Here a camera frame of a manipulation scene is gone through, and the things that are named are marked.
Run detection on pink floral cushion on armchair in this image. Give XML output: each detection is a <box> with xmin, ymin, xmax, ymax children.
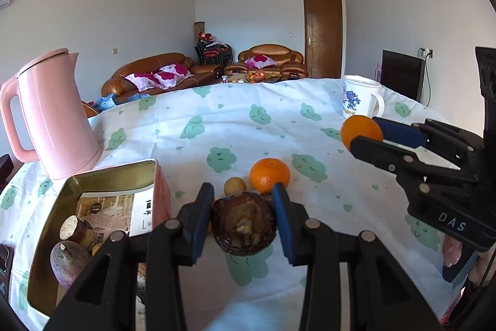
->
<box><xmin>244</xmin><ymin>55</ymin><xmax>277</xmax><ymax>70</ymax></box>

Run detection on paper leaflet in tin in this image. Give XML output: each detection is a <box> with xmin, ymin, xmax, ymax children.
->
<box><xmin>75</xmin><ymin>186</ymin><xmax>154</xmax><ymax>240</ymax></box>

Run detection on pink floral cushion on sofa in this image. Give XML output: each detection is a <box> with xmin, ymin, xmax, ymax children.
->
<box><xmin>125</xmin><ymin>63</ymin><xmax>193</xmax><ymax>92</ymax></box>

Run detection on pink rectangular tin box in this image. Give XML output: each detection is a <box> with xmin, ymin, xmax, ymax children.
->
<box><xmin>27</xmin><ymin>159</ymin><xmax>171</xmax><ymax>316</ymax></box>

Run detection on black television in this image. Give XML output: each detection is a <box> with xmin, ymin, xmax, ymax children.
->
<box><xmin>380</xmin><ymin>50</ymin><xmax>425</xmax><ymax>102</ymax></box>

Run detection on brown leather long sofa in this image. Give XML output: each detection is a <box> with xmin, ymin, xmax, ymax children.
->
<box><xmin>101</xmin><ymin>53</ymin><xmax>223</xmax><ymax>102</ymax></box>

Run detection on brown leather armchair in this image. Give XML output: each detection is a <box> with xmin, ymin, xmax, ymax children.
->
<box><xmin>224</xmin><ymin>44</ymin><xmax>308</xmax><ymax>80</ymax></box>

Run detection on small brown longan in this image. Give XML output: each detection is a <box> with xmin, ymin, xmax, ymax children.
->
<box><xmin>224</xmin><ymin>177</ymin><xmax>247</xmax><ymax>197</ymax></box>

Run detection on orange chair back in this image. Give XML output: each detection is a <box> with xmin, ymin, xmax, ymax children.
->
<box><xmin>82</xmin><ymin>102</ymin><xmax>98</xmax><ymax>118</ymax></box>

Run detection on brown wooden door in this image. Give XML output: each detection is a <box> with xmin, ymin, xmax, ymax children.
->
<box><xmin>303</xmin><ymin>0</ymin><xmax>343</xmax><ymax>79</ymax></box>

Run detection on white mug blue print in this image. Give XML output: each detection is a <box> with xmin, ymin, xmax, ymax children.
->
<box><xmin>342</xmin><ymin>75</ymin><xmax>385</xmax><ymax>119</ymax></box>

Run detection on coffee table with clutter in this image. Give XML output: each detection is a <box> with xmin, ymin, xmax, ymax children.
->
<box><xmin>221</xmin><ymin>70</ymin><xmax>281</xmax><ymax>84</ymax></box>

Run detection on dark water chestnut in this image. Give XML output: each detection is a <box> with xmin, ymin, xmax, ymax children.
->
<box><xmin>210</xmin><ymin>191</ymin><xmax>277</xmax><ymax>256</ymax></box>

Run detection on orange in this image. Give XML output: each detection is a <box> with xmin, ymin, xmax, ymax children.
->
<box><xmin>249</xmin><ymin>158</ymin><xmax>291</xmax><ymax>194</ymax></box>
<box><xmin>340</xmin><ymin>115</ymin><xmax>384</xmax><ymax>150</ymax></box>

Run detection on cut taro root piece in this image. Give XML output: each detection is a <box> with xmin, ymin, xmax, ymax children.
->
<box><xmin>59</xmin><ymin>215</ymin><xmax>98</xmax><ymax>250</ymax></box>

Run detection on pink electric kettle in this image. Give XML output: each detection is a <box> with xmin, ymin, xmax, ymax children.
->
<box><xmin>1</xmin><ymin>48</ymin><xmax>102</xmax><ymax>180</ymax></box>

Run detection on blue clothes on sofa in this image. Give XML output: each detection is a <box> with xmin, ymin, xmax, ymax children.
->
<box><xmin>92</xmin><ymin>93</ymin><xmax>149</xmax><ymax>113</ymax></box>

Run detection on stack of dark chairs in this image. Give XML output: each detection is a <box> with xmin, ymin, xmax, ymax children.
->
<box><xmin>193</xmin><ymin>22</ymin><xmax>234</xmax><ymax>67</ymax></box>

